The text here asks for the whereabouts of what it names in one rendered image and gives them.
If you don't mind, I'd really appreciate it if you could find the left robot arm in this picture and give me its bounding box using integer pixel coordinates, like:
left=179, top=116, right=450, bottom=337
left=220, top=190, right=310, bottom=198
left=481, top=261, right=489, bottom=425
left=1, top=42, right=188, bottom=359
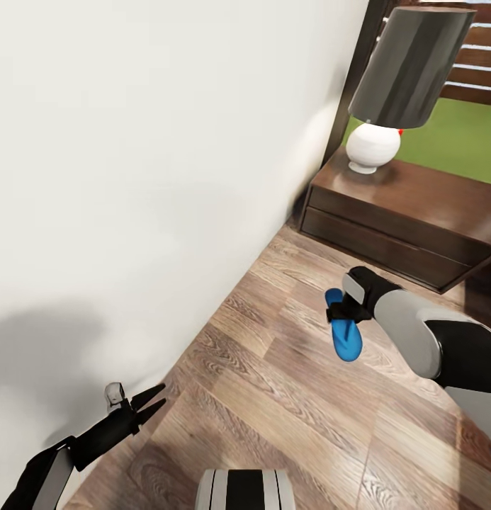
left=0, top=382, right=167, bottom=510

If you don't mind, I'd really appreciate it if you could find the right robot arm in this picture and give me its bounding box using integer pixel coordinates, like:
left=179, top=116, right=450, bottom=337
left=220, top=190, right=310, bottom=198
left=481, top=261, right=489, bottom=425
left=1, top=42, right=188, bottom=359
left=326, top=266, right=491, bottom=439

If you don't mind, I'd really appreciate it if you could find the sandal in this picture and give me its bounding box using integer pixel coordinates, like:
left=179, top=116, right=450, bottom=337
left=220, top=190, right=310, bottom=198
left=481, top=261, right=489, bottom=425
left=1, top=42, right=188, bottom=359
left=324, top=288, right=363, bottom=362

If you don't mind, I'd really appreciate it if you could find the robot trunk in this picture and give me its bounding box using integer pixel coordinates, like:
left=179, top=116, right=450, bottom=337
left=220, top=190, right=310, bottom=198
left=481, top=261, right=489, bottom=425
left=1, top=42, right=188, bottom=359
left=194, top=469, right=296, bottom=510

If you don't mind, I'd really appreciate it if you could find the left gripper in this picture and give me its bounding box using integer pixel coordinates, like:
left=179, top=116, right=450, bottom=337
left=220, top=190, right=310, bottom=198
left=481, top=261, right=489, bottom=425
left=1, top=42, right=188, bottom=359
left=91, top=383, right=167, bottom=456

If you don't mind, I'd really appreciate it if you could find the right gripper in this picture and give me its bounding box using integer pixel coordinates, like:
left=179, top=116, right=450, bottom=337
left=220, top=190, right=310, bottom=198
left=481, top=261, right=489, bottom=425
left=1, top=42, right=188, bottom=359
left=326, top=299, right=372, bottom=323

